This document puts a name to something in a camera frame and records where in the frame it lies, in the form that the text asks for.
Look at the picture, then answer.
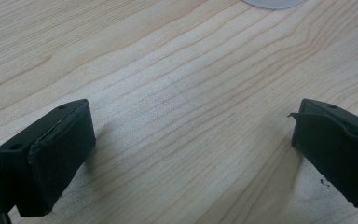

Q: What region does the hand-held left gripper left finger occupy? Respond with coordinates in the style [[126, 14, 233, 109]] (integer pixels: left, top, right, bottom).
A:
[[0, 98, 97, 217]]

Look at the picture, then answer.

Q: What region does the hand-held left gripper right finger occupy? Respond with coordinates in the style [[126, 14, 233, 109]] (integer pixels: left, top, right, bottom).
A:
[[287, 98, 358, 217]]

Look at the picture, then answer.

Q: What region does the white round plate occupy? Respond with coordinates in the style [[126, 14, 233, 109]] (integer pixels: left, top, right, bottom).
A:
[[241, 0, 306, 10]]

